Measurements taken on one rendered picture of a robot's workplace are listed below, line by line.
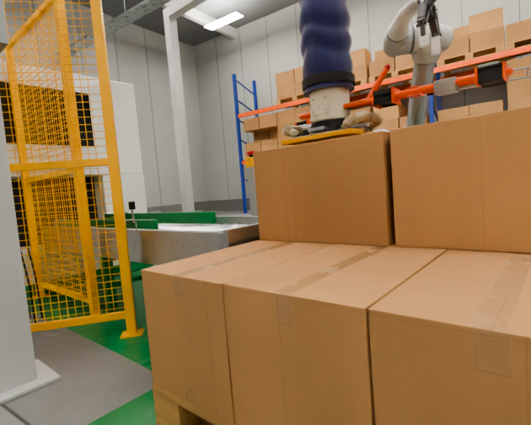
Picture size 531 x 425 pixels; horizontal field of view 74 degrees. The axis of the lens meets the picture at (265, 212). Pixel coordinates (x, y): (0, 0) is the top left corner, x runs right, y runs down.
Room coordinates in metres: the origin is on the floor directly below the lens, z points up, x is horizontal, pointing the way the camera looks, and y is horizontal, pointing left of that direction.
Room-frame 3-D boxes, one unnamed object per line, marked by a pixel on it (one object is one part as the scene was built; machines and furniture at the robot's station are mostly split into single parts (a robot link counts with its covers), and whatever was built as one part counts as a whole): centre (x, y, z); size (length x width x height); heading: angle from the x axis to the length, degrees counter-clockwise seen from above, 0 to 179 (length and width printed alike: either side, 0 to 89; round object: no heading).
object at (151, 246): (2.33, 1.06, 0.50); 2.31 x 0.05 x 0.19; 49
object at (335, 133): (1.50, -0.25, 0.99); 0.34 x 0.10 x 0.05; 50
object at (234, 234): (1.81, -0.04, 0.58); 0.70 x 0.03 x 0.06; 139
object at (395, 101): (1.41, -0.51, 1.09); 0.10 x 0.08 x 0.06; 140
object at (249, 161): (2.57, 0.07, 0.50); 0.07 x 0.07 x 1.00; 49
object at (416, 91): (1.54, -0.54, 1.09); 0.93 x 0.30 x 0.04; 50
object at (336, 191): (1.57, -0.32, 0.74); 0.60 x 0.40 x 0.40; 50
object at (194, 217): (3.01, 0.94, 0.60); 1.60 x 0.11 x 0.09; 49
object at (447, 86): (1.27, -0.67, 1.08); 0.07 x 0.07 x 0.04; 50
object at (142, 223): (2.60, 1.29, 0.60); 1.60 x 0.11 x 0.09; 49
